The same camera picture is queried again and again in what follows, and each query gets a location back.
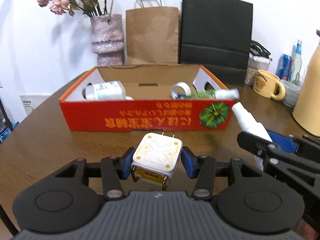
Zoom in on white yellow charger plug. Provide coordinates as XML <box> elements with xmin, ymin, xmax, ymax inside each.
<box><xmin>131</xmin><ymin>133</ymin><xmax>183</xmax><ymax>191</ymax></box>

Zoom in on white spray bottle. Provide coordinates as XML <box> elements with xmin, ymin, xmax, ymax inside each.
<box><xmin>232</xmin><ymin>102</ymin><xmax>272</xmax><ymax>142</ymax></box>

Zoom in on white tape roll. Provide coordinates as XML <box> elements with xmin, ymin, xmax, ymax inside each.
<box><xmin>171</xmin><ymin>82</ymin><xmax>192</xmax><ymax>99</ymax></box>

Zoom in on clear plastic jar white label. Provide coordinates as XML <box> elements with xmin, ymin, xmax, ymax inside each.
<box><xmin>82</xmin><ymin>81</ymin><xmax>126</xmax><ymax>101</ymax></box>

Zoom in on green spray bottle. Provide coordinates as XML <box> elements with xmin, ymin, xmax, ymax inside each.
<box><xmin>184</xmin><ymin>88</ymin><xmax>240</xmax><ymax>100</ymax></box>

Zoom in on yellow bear mug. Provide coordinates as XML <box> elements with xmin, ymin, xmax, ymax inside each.
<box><xmin>253</xmin><ymin>69</ymin><xmax>286</xmax><ymax>101</ymax></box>

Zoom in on orange cardboard box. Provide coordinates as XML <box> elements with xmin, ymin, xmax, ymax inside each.
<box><xmin>59</xmin><ymin>64</ymin><xmax>236</xmax><ymax>132</ymax></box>

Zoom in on clear glass bottle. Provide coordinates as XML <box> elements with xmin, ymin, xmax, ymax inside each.
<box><xmin>290</xmin><ymin>40</ymin><xmax>302</xmax><ymax>83</ymax></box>

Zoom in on blue soda can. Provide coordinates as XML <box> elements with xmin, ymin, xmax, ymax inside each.
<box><xmin>276</xmin><ymin>54</ymin><xmax>292</xmax><ymax>80</ymax></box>

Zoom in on clear jar with black clasp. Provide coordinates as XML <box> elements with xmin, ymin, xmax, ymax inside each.
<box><xmin>245</xmin><ymin>40</ymin><xmax>272</xmax><ymax>86</ymax></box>

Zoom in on blue white packages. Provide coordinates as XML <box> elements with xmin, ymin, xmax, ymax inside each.
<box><xmin>0</xmin><ymin>120</ymin><xmax>11</xmax><ymax>144</ymax></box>

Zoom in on black paper bag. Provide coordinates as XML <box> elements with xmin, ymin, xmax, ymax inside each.
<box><xmin>179</xmin><ymin>0</ymin><xmax>253</xmax><ymax>85</ymax></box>

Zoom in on pink textured ceramic vase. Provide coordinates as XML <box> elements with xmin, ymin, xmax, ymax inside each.
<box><xmin>91</xmin><ymin>14</ymin><xmax>125</xmax><ymax>67</ymax></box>

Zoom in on brown paper bag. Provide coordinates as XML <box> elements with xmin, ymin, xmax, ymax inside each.
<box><xmin>125</xmin><ymin>0</ymin><xmax>181</xmax><ymax>65</ymax></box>

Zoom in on white panel by wall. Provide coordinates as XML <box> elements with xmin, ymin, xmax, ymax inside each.
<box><xmin>20</xmin><ymin>94</ymin><xmax>50</xmax><ymax>115</ymax></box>

